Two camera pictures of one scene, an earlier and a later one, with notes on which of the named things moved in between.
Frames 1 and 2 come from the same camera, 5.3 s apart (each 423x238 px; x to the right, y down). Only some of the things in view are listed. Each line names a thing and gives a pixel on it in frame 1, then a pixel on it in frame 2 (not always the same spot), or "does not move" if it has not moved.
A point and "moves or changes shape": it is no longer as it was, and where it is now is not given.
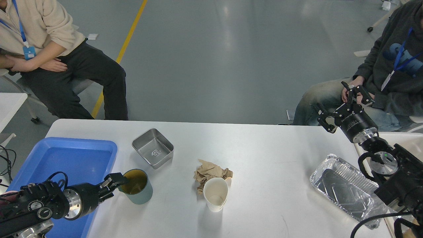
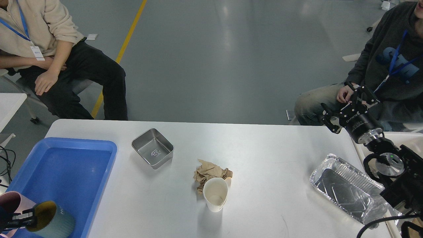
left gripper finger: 113,179 to 25,214
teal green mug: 139,189 moves or changes shape
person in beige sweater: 39,42 does not move
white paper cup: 215,191 does not move
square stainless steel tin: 156,149 does not move
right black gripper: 353,120 does not move
